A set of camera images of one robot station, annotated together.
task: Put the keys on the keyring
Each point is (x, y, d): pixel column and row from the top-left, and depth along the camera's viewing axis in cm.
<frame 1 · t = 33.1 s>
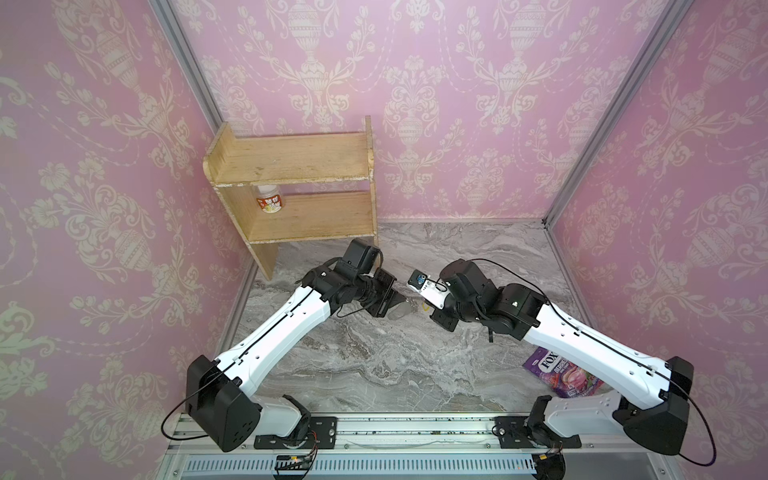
left hand: (412, 295, 72), fingers closed
right hand: (430, 298, 72), fingers closed
small bottle red label: (269, 198, 92), point 28 cm above the table

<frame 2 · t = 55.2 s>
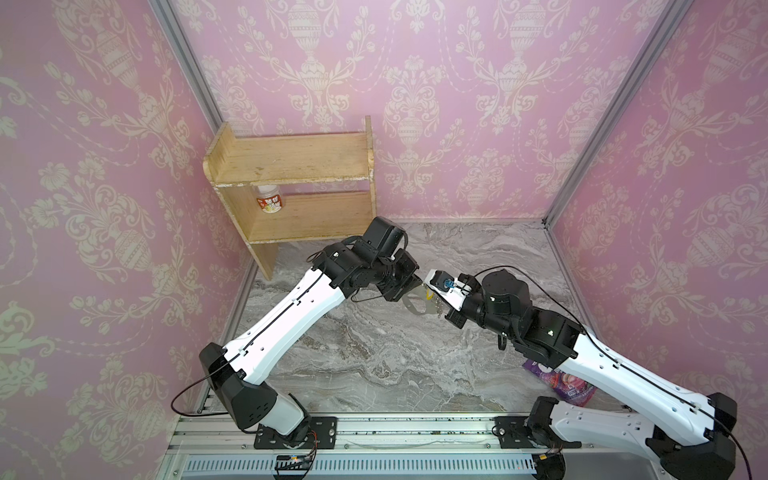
left hand: (429, 280, 67), fingers closed
right hand: (435, 282, 67), fingers closed
the named things where they were.

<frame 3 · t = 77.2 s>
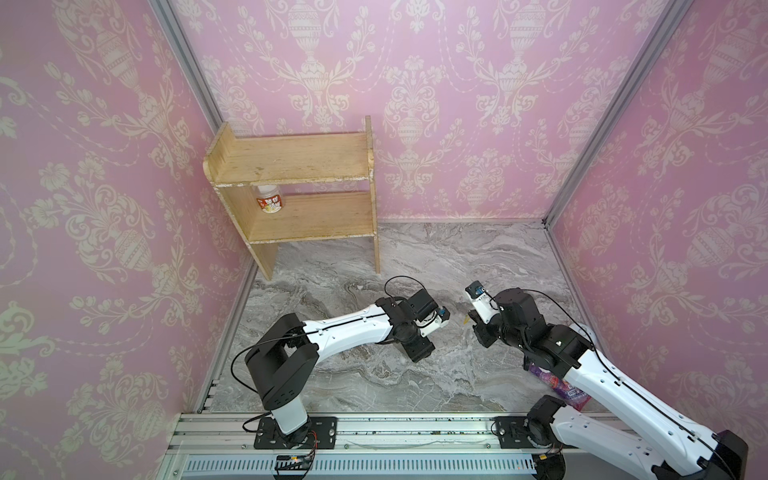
left hand: (423, 346, 83), fingers open
right hand: (473, 311, 77), fingers closed
the named things where they were.

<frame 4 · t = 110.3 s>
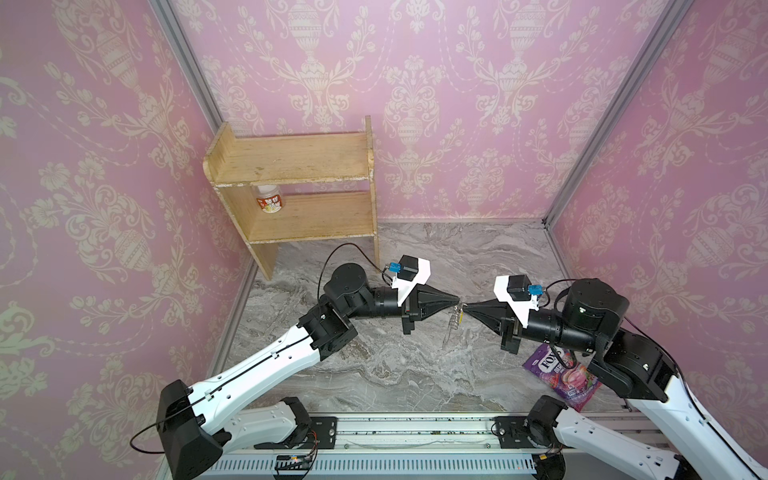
left hand: (454, 305, 53), fingers closed
right hand: (469, 305, 55), fingers closed
the named things where they were.

